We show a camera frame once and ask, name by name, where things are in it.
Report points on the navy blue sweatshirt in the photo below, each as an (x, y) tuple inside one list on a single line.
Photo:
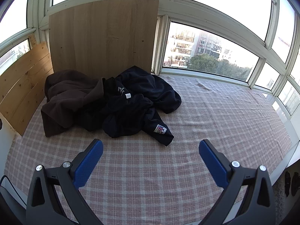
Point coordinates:
[(150, 86)]

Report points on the apartment buildings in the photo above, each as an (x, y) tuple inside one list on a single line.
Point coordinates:
[(182, 44)]

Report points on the brown sweatshirt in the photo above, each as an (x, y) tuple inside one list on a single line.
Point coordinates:
[(68, 93)]

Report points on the pink checked blanket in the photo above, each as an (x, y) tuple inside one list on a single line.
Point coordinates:
[(187, 112)]

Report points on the large light wooden board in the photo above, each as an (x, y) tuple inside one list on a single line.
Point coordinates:
[(103, 39)]

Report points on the white window frame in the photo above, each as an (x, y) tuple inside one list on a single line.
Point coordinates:
[(211, 20)]

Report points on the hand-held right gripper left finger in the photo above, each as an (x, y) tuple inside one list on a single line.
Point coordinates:
[(90, 161)]

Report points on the black garment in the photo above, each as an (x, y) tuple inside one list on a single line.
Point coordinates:
[(91, 119)]

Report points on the knotty pine board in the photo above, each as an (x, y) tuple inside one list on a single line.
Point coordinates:
[(23, 86)]

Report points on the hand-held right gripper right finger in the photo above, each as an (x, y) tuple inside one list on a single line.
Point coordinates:
[(212, 161)]

